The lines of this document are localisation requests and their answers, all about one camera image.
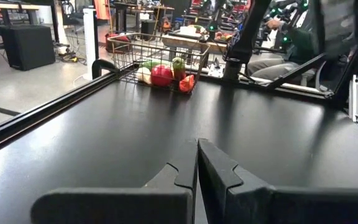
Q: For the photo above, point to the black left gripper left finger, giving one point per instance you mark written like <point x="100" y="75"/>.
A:
<point x="166" y="202"/>

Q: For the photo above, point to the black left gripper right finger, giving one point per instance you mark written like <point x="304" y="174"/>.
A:
<point x="244" y="202"/>

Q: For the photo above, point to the orange carrot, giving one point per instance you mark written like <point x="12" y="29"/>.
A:
<point x="187" y="84"/>

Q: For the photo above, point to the red tomato green stem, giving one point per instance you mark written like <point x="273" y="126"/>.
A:
<point x="162" y="76"/>

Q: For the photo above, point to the red chili pepper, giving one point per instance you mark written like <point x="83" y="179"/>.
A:
<point x="180" y="75"/>

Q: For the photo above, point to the white garlic bulb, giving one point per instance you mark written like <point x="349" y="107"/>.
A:
<point x="143" y="75"/>

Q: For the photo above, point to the green cucumber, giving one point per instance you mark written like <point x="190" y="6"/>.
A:
<point x="154" y="63"/>

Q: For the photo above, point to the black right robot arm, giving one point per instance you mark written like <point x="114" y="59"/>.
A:
<point x="244" y="37"/>

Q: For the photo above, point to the person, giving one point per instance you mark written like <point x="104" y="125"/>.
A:
<point x="269" y="70"/>

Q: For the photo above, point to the grey office chair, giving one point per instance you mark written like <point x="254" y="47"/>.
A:
<point x="309" y="74"/>

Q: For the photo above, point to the silver aluminium upright profile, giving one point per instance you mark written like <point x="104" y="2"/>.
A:
<point x="354" y="99"/>

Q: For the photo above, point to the wooden background table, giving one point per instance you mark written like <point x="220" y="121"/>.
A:
<point x="182" y="42"/>

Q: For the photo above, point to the red bag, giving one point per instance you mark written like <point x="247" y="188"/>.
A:
<point x="117" y="40"/>

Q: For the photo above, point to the white tower fan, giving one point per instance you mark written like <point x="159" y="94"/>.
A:
<point x="89" y="40"/>

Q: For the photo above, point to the orange hanging cloth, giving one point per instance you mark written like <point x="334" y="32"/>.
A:
<point x="101" y="9"/>

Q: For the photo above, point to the black speaker box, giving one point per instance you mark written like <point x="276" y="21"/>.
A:
<point x="26" y="46"/>

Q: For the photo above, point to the wooden top background desk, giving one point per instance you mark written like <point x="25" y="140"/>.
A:
<point x="8" y="5"/>

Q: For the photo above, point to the black table frame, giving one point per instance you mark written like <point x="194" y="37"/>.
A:
<point x="42" y="113"/>

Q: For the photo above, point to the black rail clamp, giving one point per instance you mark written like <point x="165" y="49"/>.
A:
<point x="99" y="63"/>

